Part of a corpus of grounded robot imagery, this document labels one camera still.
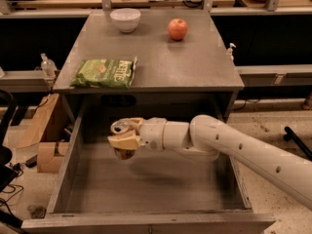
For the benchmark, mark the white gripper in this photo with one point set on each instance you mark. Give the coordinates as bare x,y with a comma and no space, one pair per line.
152,133

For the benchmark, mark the orange soda can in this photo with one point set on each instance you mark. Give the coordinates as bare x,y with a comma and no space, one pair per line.
117,128

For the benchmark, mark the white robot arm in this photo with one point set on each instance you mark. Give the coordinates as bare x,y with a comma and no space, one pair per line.
205,137

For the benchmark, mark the open grey top drawer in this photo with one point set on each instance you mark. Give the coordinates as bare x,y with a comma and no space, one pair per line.
151,193

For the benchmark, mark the grey cabinet with top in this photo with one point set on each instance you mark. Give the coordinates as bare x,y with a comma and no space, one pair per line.
196,64

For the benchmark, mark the green Kettle chip bag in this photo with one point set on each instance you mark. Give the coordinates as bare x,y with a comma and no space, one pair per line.
105,73

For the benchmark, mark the brown cardboard boxes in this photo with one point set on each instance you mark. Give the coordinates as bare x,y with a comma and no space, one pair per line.
46,131

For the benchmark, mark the clear sanitizer bottle left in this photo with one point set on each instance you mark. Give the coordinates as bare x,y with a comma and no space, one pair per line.
48,66

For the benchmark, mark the white bowl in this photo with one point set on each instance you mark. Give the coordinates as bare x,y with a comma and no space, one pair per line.
125,19

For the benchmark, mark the red apple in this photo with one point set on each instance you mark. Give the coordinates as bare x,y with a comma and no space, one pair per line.
177,29

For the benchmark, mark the small white pump bottle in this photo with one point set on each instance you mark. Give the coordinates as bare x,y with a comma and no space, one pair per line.
230,50

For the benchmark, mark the black stand leg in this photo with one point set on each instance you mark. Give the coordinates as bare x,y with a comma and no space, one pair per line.
291,135

